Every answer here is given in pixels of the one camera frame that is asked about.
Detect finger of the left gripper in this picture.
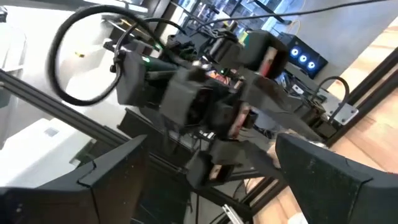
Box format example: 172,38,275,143
214,139,282,180
245,77,323,142

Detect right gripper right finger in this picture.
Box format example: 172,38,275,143
275,133,398,224

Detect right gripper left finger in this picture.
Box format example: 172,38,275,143
0,134,149,224

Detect computer with blue fans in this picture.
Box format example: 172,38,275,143
287,35,329,78

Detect white box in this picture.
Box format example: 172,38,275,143
0,118,94,187

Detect thin black cable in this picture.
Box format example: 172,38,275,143
189,0,383,29

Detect silver metal bracket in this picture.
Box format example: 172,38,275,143
222,203,246,224

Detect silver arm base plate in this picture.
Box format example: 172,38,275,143
317,90,360,127

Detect black table frame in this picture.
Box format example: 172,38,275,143
0,46,398,224

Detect left arm thick cable loop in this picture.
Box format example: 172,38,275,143
46,4,159,106

